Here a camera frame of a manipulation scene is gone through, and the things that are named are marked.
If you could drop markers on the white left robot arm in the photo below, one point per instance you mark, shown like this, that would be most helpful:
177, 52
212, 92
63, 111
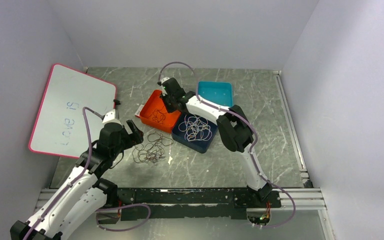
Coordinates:
84, 191

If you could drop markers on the orange plastic bin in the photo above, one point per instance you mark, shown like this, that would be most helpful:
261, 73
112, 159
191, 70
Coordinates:
155, 115

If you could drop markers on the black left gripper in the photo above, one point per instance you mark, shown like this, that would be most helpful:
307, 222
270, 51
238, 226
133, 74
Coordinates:
136, 135

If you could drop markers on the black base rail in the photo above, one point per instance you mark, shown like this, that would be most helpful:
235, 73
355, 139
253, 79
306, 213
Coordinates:
179, 203

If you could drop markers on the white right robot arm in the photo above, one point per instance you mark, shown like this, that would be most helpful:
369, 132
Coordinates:
236, 133

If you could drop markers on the dark blue plastic bin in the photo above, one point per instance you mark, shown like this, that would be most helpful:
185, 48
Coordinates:
194, 132

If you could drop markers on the black whiteboard clip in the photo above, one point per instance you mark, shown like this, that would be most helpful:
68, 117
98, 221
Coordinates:
117, 102

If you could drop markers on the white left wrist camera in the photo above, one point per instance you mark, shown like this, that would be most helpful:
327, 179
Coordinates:
111, 117

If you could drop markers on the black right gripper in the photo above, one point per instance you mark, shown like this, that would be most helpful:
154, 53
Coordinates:
168, 108

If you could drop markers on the pink-framed whiteboard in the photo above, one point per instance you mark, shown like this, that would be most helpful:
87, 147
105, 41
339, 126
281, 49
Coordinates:
59, 128

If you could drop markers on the red and white small box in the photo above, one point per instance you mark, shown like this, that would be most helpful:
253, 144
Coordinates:
138, 111

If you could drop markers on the teal plastic bin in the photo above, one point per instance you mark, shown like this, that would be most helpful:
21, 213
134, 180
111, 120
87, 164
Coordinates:
220, 93

